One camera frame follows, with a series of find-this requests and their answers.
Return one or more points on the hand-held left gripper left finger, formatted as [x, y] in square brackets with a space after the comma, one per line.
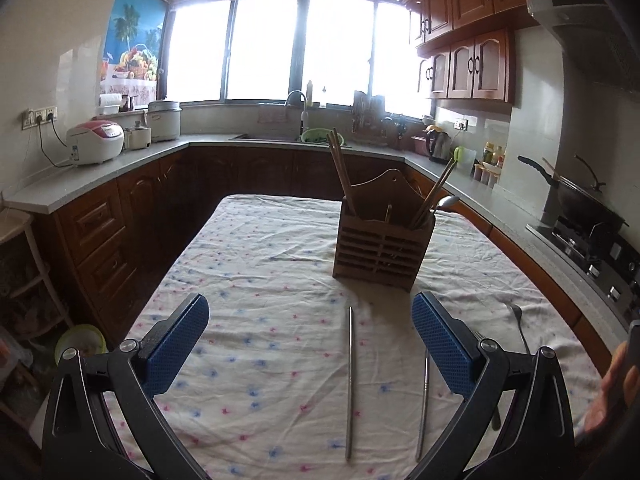
[175, 345]

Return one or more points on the condiment bottles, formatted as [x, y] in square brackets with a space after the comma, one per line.
[490, 165]

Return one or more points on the green bowl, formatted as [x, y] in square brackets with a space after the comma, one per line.
[80, 342]

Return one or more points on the kitchen sink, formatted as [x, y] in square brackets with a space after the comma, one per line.
[265, 137]

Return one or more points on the tall bottle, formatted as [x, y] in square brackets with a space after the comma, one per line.
[310, 94]

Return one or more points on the knife and dish rack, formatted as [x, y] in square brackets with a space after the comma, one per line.
[372, 120]

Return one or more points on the green basin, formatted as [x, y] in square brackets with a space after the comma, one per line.
[322, 136]

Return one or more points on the small white appliance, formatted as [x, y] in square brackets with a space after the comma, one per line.
[137, 137]

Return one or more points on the black wok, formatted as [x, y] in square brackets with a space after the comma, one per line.
[585, 205]

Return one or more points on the electric kettle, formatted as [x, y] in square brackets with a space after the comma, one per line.
[439, 146]

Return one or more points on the range hood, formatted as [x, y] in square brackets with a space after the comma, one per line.
[590, 35]

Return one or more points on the gas stove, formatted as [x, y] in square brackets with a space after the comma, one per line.
[590, 255]

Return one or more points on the metal fork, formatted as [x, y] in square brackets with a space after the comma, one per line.
[516, 312]

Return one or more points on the wooden upper cabinets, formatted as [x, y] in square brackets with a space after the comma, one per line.
[480, 65]

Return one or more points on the white measuring jug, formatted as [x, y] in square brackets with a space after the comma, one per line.
[464, 161]

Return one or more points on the kitchen window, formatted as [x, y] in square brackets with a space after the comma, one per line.
[265, 45]

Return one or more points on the floral white tablecloth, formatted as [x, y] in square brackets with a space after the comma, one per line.
[275, 310]

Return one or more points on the pink white rice cooker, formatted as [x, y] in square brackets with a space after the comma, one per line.
[95, 142]

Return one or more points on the person's right hand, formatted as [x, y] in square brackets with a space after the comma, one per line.
[607, 390]

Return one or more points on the kitchen faucet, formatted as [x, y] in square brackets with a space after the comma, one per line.
[302, 110]

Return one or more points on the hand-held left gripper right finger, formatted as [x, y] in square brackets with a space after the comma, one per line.
[445, 345]

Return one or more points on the paper towel roll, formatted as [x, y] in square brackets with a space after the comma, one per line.
[110, 104]

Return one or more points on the fruit wall poster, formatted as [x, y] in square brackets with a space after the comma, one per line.
[135, 35]

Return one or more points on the metal spoon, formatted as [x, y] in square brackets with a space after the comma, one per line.
[445, 202]

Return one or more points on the wooden utensil holder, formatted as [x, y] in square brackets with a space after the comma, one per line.
[380, 250]

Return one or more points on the wall socket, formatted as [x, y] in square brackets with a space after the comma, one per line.
[461, 123]
[40, 116]

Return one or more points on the wooden stool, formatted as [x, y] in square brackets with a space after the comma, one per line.
[20, 225]

